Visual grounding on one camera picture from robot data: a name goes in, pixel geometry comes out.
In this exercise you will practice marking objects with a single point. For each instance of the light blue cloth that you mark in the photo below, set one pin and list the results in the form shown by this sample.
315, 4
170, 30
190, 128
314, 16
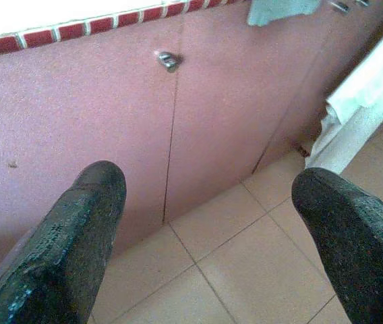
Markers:
269, 11

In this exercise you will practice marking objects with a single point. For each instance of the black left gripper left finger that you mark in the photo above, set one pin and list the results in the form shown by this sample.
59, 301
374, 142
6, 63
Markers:
63, 243

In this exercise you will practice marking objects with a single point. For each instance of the pink cabinet door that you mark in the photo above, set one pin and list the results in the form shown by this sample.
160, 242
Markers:
346, 33
60, 118
228, 101

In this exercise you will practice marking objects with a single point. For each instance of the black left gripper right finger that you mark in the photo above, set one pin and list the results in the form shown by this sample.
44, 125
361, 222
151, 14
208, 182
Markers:
356, 243

